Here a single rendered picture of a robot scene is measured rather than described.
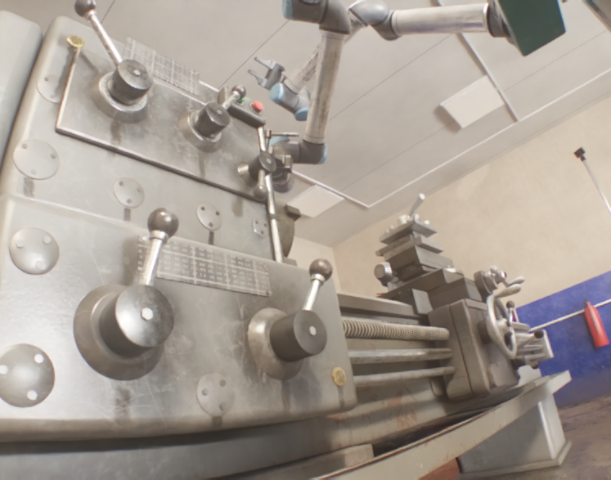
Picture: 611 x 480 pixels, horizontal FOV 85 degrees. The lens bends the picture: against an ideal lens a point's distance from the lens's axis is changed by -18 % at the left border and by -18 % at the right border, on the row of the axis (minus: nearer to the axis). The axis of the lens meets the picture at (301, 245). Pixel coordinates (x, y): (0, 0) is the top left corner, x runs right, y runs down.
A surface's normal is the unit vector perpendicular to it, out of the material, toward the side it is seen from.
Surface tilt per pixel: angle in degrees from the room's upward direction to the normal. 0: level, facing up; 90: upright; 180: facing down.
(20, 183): 90
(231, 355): 90
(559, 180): 90
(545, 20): 180
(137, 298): 90
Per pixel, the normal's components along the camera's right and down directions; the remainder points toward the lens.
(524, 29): 0.16, 0.89
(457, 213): -0.69, -0.20
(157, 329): 0.71, -0.40
